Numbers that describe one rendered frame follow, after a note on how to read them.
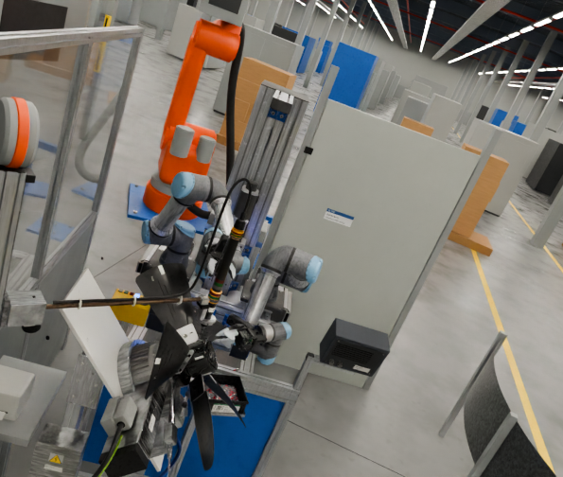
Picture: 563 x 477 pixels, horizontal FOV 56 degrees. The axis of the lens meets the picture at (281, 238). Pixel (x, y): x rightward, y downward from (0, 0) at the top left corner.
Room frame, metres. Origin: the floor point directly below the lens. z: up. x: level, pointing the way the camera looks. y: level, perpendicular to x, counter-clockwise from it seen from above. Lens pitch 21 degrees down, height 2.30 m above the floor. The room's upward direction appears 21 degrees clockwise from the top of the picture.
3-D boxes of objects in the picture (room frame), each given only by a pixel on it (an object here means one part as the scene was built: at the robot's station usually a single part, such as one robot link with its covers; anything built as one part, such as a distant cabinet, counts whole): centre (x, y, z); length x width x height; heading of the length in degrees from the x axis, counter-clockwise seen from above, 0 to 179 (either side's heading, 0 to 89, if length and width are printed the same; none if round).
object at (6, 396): (1.36, 0.68, 0.92); 0.17 x 0.16 x 0.11; 99
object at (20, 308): (1.20, 0.59, 1.39); 0.10 x 0.07 x 0.08; 134
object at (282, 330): (1.96, -0.13, 1.17); 0.11 x 0.08 x 0.09; 136
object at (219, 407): (1.86, 0.01, 0.85); 0.22 x 0.17 x 0.07; 115
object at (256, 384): (2.01, 0.10, 0.82); 0.90 x 0.04 x 0.08; 99
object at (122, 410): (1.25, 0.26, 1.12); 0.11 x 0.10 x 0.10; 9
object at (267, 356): (1.96, -0.11, 1.08); 0.11 x 0.08 x 0.11; 87
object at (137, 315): (1.95, 0.49, 1.02); 0.16 x 0.10 x 0.11; 99
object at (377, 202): (3.58, -0.50, 1.10); 1.21 x 0.05 x 2.20; 99
